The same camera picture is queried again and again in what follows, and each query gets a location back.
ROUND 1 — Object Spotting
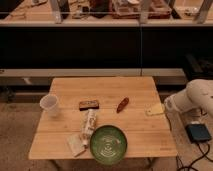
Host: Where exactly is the red chili pepper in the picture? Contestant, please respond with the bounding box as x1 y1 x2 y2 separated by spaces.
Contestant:
116 97 129 113

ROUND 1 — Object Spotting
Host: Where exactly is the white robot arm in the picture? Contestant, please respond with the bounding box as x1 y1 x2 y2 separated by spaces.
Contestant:
164 79 213 116

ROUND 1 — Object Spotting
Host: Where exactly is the green ceramic plate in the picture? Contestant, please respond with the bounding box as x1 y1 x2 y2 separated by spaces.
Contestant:
90 125 128 166

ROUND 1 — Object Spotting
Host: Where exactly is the brown chocolate bar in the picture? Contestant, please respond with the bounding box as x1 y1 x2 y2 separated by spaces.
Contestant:
79 100 99 111

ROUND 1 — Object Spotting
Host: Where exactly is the wooden folding table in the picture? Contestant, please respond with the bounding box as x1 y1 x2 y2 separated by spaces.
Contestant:
29 77 177 159

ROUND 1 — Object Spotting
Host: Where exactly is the white tube package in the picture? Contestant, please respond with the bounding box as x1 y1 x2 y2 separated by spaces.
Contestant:
82 109 97 147

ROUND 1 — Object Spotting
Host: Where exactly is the yellow sponge piece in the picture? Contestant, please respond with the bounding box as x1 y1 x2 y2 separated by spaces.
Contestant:
145 103 165 116

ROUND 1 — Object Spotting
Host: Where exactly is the long metal shelf bench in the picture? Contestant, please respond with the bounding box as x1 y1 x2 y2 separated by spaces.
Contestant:
0 68 187 86

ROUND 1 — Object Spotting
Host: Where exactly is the black power box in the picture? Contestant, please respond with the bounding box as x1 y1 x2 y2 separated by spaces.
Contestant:
186 124 212 143

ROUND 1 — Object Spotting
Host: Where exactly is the black cable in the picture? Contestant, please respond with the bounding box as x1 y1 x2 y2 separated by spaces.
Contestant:
175 141 213 171

